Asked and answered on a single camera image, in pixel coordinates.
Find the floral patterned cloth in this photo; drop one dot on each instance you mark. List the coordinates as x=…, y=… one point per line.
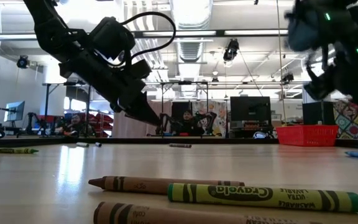
x=217, y=115

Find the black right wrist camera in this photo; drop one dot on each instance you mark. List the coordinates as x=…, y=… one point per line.
x=301, y=31

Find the black background robot arm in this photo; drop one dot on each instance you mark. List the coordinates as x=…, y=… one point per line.
x=31, y=118
x=166, y=118
x=208, y=119

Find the white rounded object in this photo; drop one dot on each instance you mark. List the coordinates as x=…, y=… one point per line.
x=259, y=135

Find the person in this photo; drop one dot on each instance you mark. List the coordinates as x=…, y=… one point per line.
x=189, y=126
x=76, y=124

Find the large black monitor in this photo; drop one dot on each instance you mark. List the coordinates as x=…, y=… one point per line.
x=250, y=109

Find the dark cluttered desk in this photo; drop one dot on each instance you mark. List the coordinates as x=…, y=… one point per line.
x=244, y=127

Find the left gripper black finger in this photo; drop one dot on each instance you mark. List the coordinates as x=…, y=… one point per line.
x=145, y=107
x=135, y=114

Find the green crayon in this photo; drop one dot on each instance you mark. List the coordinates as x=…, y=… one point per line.
x=11, y=151
x=259, y=196

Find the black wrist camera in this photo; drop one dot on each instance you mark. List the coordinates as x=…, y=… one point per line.
x=301, y=31
x=110, y=37

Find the black metal frame stand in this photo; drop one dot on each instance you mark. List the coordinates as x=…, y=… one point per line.
x=207, y=99
x=46, y=109

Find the colourful patchwork quilt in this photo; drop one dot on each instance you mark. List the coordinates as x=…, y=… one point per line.
x=350, y=124

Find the beige curtain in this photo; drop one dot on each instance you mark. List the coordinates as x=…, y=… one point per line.
x=120, y=127

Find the black panel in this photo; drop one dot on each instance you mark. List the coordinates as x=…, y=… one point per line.
x=179, y=107

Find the black ceiling spotlight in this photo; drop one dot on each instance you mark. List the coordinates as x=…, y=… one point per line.
x=287, y=77
x=23, y=62

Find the black aluminium table frame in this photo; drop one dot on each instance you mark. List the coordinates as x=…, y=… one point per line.
x=228, y=140

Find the purplish brown crayon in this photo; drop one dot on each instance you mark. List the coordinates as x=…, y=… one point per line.
x=180, y=145

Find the silver ceiling duct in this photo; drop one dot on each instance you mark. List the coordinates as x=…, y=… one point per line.
x=191, y=12

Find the black hanging ceiling camera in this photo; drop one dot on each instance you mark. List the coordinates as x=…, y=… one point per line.
x=230, y=51

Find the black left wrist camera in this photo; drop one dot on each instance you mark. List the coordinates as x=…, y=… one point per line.
x=110, y=37

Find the red plastic mesh basket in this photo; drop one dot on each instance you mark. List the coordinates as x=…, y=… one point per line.
x=306, y=135

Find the black box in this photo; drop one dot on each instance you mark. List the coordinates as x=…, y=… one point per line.
x=317, y=115

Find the small angled computer monitor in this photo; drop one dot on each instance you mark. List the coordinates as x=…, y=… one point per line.
x=15, y=111

